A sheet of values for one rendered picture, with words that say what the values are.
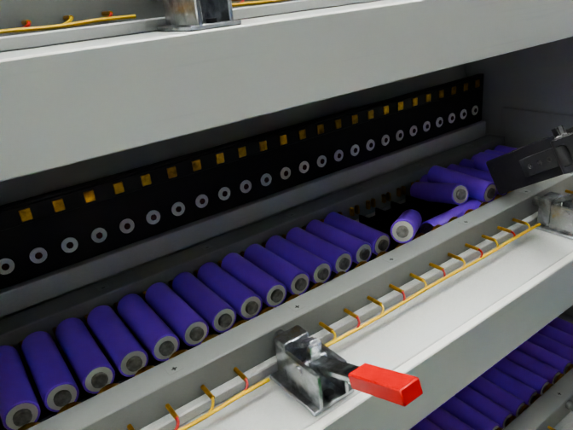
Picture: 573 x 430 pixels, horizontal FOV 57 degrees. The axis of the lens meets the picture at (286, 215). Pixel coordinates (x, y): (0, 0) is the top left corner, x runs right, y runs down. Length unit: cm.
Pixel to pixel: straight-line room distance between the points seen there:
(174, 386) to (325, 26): 20
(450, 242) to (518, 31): 16
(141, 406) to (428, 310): 19
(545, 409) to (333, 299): 27
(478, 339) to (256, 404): 15
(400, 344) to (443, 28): 20
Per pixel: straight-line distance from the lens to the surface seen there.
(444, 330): 34
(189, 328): 33
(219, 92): 26
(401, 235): 39
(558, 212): 47
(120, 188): 39
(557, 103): 64
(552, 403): 56
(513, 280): 40
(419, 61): 36
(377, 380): 24
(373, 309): 35
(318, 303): 32
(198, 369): 29
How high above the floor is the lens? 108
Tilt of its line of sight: 6 degrees down
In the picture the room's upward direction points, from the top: 17 degrees counter-clockwise
